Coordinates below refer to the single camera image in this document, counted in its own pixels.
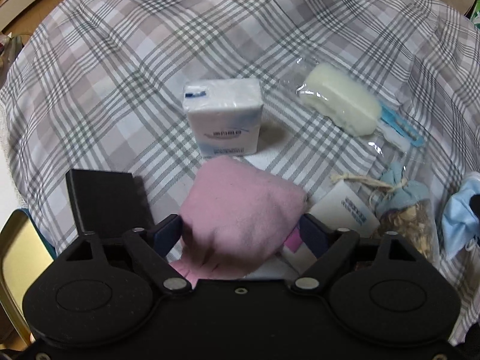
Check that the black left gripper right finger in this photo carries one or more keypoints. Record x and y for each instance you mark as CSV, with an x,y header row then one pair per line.
x,y
335,254

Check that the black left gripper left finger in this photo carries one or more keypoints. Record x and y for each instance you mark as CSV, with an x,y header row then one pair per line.
x,y
149,249

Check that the pink soft cloth pouch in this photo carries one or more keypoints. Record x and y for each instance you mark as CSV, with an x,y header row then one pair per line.
x,y
235,218

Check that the white blue tissue pack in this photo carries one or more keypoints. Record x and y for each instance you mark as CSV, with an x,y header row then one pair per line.
x,y
339,209

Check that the black rectangular lid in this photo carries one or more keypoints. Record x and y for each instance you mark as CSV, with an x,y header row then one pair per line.
x,y
106,204

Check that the blue sachet of dried herbs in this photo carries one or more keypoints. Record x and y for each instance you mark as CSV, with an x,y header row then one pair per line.
x,y
401,205

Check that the gold metal tin box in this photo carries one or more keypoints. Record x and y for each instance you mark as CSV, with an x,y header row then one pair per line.
x,y
24,256

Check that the light blue face mask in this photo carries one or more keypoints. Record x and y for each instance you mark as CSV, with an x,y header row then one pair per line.
x,y
460,218

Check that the white tissue pack upright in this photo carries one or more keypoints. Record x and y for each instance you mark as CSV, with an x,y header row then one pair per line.
x,y
224,115

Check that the grey plaid cloth cover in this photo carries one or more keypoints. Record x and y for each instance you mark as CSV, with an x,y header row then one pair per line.
x,y
99,86

